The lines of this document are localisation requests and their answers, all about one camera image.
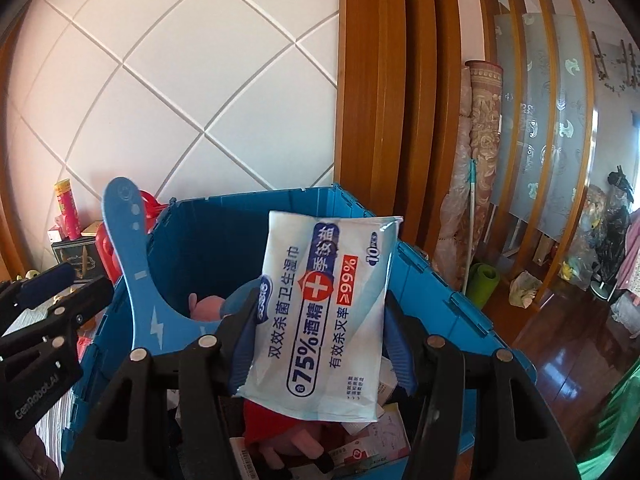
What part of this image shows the blue shoehorn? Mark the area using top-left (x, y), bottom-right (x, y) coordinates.
top-left (102, 177), bottom-right (258, 360)

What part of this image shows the red white ointment box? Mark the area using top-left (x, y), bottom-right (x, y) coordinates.
top-left (330, 403), bottom-right (411, 474)

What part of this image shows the wet wipes pack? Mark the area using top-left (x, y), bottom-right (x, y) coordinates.
top-left (238, 211), bottom-right (401, 422)

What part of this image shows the blue-dress pig plush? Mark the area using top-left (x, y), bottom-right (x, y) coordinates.
top-left (188, 278), bottom-right (260, 322)

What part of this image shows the black gift box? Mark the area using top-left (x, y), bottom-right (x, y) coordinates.
top-left (51, 236), bottom-right (106, 283)

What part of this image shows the red bear suitcase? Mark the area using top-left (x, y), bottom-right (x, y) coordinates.
top-left (94, 190), bottom-right (170, 286)

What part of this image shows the small pink tissue packet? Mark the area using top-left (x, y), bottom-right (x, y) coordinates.
top-left (47, 214), bottom-right (68, 244)

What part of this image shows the white barcode medicine box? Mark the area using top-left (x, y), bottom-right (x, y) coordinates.
top-left (230, 437), bottom-right (259, 480)

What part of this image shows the yellow sticky note pad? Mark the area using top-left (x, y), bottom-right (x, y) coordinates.
top-left (81, 220), bottom-right (103, 237)

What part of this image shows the pink chips can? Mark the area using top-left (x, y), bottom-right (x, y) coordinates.
top-left (54, 179), bottom-right (81, 240)

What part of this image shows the red-dress pig plush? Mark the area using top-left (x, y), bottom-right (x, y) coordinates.
top-left (243, 400), bottom-right (335, 474)

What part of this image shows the rolled patterned carpet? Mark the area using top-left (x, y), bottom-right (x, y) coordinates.
top-left (433, 60), bottom-right (503, 292)

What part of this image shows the wooden glass partition screen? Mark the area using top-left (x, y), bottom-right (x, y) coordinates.
top-left (480, 0), bottom-right (597, 309)

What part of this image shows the green mop handle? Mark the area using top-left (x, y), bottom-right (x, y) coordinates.
top-left (462, 158), bottom-right (477, 296)

